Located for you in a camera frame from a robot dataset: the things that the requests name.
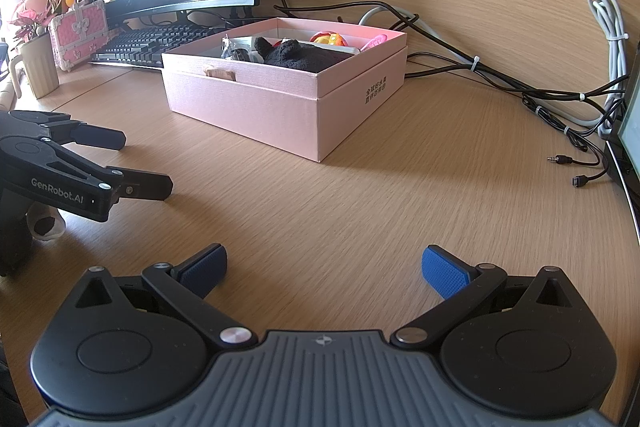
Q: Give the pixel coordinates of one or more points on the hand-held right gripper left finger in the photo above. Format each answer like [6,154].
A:
[202,272]

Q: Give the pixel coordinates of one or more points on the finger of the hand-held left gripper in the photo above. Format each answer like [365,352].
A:
[145,188]
[95,134]

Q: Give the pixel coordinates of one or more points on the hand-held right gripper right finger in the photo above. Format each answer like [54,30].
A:
[445,272]

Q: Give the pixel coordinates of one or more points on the pink cardboard box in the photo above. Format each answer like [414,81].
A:
[260,107]

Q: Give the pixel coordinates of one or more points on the round yellow pink toy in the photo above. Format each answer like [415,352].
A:
[327,40]

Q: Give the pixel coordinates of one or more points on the person's left hand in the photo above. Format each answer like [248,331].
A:
[47,222]

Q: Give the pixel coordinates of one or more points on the beige ribbed mug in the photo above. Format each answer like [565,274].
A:
[40,67]

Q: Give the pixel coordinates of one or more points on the pink decorative case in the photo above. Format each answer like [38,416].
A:
[80,34]

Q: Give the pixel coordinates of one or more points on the black keyboard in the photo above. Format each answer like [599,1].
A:
[145,44]

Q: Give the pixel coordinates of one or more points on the pink flower plant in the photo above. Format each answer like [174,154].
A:
[32,14]

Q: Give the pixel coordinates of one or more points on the black plush toy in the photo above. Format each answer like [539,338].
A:
[300,54]

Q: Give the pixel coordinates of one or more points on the white-cased monitor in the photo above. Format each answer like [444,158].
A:
[627,132]

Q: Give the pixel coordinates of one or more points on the bright pink item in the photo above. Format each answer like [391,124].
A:
[374,42]

